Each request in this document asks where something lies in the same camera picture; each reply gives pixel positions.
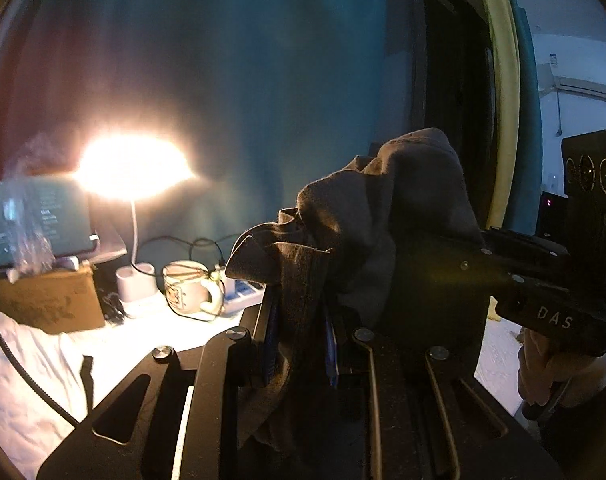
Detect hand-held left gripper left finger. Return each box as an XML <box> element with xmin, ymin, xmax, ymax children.
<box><xmin>35</xmin><ymin>285</ymin><xmax>284</xmax><ymax>480</ymax></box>

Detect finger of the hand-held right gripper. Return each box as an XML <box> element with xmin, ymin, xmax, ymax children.
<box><xmin>458</xmin><ymin>255</ymin><xmax>574</xmax><ymax>306</ymax></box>
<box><xmin>480</xmin><ymin>227</ymin><xmax>572</xmax><ymax>269</ymax></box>

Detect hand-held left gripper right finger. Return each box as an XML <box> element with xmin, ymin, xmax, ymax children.
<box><xmin>324</xmin><ymin>305</ymin><xmax>566</xmax><ymax>480</ymax></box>

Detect brown t-shirt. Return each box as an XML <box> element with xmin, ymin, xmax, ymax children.
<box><xmin>225</xmin><ymin>127</ymin><xmax>488</xmax><ymax>453</ymax></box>

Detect person's right hand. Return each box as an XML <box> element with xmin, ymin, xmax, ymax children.
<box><xmin>518</xmin><ymin>330</ymin><xmax>606</xmax><ymax>407</ymax></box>

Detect black appliance with red light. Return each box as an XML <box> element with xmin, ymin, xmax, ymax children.
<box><xmin>540</xmin><ymin>192</ymin><xmax>569</xmax><ymax>239</ymax></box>

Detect white power strip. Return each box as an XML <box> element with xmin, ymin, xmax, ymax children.
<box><xmin>218</xmin><ymin>267</ymin><xmax>266</xmax><ymax>314</ymax></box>

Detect teal curtain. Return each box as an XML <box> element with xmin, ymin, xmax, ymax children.
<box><xmin>512</xmin><ymin>5</ymin><xmax>544</xmax><ymax>237</ymax></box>

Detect yellow curtain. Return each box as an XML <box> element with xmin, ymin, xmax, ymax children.
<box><xmin>474</xmin><ymin>0</ymin><xmax>522</xmax><ymax>232</ymax></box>

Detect white air conditioner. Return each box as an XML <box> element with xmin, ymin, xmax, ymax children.
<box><xmin>554</xmin><ymin>74</ymin><xmax>606</xmax><ymax>103</ymax></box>

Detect white desk lamp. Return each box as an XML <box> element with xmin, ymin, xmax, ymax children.
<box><xmin>75</xmin><ymin>132</ymin><xmax>196</xmax><ymax>319</ymax></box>

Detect brown cardboard box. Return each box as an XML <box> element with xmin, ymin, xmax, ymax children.
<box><xmin>0</xmin><ymin>264</ymin><xmax>108</xmax><ymax>336</ymax></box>

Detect white textured tablecloth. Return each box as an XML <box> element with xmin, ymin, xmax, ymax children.
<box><xmin>0</xmin><ymin>280</ymin><xmax>528</xmax><ymax>466</ymax></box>

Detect clear plastic bag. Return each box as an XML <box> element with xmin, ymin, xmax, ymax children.
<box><xmin>5</xmin><ymin>130</ymin><xmax>56</xmax><ymax>274</ymax></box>

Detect black charger cable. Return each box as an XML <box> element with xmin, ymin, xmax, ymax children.
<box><xmin>135</xmin><ymin>235</ymin><xmax>230</xmax><ymax>281</ymax></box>

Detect black cable bundle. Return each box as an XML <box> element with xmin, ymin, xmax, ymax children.
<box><xmin>100</xmin><ymin>289</ymin><xmax>126</xmax><ymax>327</ymax></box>

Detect black strap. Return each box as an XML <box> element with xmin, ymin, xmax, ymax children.
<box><xmin>80</xmin><ymin>355</ymin><xmax>96</xmax><ymax>414</ymax></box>

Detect thick black cable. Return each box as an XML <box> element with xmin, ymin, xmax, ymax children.
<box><xmin>0</xmin><ymin>304</ymin><xmax>80</xmax><ymax>427</ymax></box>

